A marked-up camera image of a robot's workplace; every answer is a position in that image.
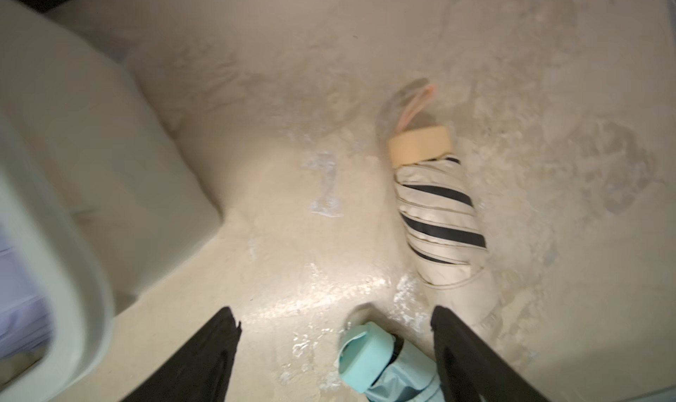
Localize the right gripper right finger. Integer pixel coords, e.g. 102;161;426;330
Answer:
431;306;547;402

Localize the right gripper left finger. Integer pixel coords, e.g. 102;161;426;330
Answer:
124;307;242;402

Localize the teal umbrella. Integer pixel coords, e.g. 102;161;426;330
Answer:
338;322;445;402

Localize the beige umbrella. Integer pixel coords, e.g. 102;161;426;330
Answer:
387;84;502;340

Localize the purple umbrella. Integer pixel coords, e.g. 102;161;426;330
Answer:
1;233;53;359

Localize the white plastic storage box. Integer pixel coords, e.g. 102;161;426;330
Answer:
1;0;221;401

